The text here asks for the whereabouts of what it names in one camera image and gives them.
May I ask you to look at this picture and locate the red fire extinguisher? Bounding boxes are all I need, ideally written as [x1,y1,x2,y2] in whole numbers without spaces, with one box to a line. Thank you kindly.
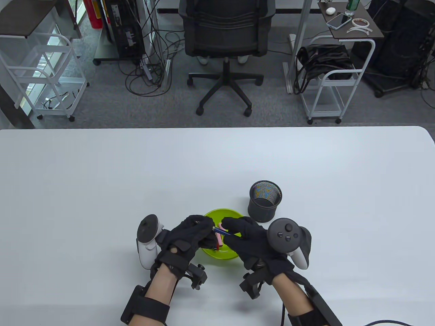
[83,0,102,29]

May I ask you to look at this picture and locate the person's right hand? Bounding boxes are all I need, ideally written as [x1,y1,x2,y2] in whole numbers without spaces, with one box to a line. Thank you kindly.
[221,216,295,284]

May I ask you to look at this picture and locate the black armband with box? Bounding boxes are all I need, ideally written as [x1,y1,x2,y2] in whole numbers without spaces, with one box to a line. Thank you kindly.
[121,285,170,323]
[287,285,342,326]

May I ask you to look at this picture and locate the black office chair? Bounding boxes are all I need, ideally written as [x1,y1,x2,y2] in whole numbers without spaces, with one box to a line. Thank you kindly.
[178,0,276,117]

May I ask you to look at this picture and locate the black mesh pen cup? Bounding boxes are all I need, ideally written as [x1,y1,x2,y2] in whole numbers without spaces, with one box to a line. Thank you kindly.
[247,181,283,223]

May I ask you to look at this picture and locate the white desk leg frame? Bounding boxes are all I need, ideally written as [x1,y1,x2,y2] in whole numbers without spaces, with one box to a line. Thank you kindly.
[146,0,170,92]
[284,0,313,94]

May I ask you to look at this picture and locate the person's left hand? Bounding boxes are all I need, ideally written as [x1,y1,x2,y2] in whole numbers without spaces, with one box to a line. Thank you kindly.
[155,215,219,273]

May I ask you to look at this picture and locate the lime green plastic bowl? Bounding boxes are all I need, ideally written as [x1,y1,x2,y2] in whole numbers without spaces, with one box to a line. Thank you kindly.
[201,209,245,260]

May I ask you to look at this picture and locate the small loose cables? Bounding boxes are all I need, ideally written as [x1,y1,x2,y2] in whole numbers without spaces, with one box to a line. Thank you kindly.
[41,91,79,110]

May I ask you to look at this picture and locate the black equipment stack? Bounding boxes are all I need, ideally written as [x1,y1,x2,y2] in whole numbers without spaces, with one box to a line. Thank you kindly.
[352,0,435,99]

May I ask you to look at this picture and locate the black armband cable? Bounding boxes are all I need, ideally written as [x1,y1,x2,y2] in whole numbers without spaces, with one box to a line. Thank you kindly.
[364,319,408,326]

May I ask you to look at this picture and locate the grey power strip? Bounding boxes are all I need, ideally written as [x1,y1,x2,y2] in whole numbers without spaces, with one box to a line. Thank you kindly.
[141,54,154,81]

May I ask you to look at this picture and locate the black bag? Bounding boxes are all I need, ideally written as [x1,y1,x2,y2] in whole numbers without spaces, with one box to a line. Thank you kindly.
[294,44,354,95]

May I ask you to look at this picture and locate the tangle of black cables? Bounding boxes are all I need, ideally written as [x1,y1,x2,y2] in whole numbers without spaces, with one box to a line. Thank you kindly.
[117,0,186,97]

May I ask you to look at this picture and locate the black computer tower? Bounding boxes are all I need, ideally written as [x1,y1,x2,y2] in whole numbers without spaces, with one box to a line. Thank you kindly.
[102,0,145,60]

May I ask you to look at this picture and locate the blue pen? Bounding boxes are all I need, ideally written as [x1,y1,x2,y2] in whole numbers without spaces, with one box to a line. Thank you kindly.
[212,227,242,237]

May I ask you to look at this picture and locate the white rolling cart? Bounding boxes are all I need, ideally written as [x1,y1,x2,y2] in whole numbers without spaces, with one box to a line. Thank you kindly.
[0,32,90,123]
[298,36,376,125]

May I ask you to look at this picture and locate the grey white VR controller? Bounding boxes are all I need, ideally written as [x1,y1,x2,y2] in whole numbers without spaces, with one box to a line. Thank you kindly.
[267,218,312,270]
[136,214,167,270]

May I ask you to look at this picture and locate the brown side table top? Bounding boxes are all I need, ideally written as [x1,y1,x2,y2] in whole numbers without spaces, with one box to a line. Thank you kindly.
[318,0,384,39]

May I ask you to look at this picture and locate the white wire rack cart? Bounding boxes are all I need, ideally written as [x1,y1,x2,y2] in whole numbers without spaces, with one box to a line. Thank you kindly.
[0,0,83,129]

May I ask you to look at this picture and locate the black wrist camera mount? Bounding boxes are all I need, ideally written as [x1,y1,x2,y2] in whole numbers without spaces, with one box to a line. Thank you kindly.
[240,268,269,299]
[185,263,208,291]

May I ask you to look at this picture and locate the person's right forearm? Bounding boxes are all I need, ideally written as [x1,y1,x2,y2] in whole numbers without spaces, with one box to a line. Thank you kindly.
[272,273,315,326]

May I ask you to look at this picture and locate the grey rolling platform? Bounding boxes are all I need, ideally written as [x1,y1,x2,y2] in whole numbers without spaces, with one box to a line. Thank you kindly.
[93,31,150,67]

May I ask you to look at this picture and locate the white smartphone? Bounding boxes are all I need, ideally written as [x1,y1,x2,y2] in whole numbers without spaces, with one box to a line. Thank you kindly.
[327,14,352,29]

